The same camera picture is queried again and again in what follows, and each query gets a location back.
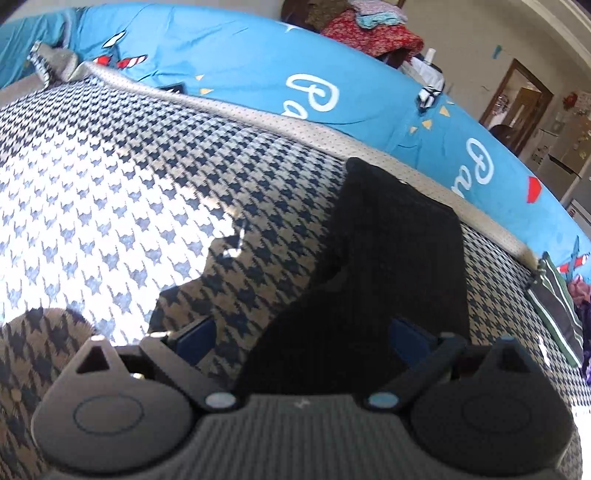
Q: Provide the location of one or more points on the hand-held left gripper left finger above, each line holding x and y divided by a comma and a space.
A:
196, 342

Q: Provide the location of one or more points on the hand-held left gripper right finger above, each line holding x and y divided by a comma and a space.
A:
408, 342

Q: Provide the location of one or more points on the black pants with white stripes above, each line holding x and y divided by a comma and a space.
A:
388, 249

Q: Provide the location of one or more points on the green striped folded garment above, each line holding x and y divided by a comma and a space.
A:
556, 309

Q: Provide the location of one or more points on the pink garment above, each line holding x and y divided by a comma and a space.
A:
581, 290

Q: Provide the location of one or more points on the houndstooth bed mat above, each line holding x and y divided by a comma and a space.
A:
115, 161

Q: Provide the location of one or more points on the dark dining chair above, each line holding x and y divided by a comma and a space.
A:
505, 138

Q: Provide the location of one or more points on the silver refrigerator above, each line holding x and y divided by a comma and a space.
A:
568, 143

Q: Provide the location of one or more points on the white tablecloth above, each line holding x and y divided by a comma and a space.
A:
425, 76

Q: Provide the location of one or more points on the white bottle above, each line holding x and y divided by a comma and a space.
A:
430, 56

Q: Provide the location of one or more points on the red floral cloth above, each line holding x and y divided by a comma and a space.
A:
369, 34

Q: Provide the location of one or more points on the light blue cloth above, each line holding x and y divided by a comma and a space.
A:
378, 21

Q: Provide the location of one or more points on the pink patterned cloth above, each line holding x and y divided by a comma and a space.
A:
378, 7

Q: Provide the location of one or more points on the brown patterned cloth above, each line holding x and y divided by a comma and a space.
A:
330, 11

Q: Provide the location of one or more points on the brown wooden door frame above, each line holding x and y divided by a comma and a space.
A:
496, 99

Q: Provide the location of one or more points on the small blue wall sticker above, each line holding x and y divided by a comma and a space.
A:
497, 51

